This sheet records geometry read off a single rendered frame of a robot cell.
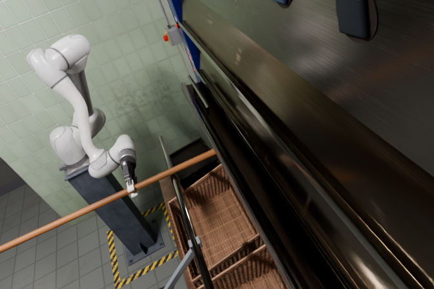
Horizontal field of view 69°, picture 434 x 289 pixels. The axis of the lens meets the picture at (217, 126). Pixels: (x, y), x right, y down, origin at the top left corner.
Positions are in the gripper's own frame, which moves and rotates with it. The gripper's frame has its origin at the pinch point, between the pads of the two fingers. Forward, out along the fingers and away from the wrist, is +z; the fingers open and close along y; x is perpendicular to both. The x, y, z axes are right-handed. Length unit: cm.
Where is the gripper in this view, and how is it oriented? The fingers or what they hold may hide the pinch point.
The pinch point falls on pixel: (132, 188)
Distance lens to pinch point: 154.8
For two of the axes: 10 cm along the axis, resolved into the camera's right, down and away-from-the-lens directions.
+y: 2.7, 7.4, 6.1
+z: 3.2, 5.3, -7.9
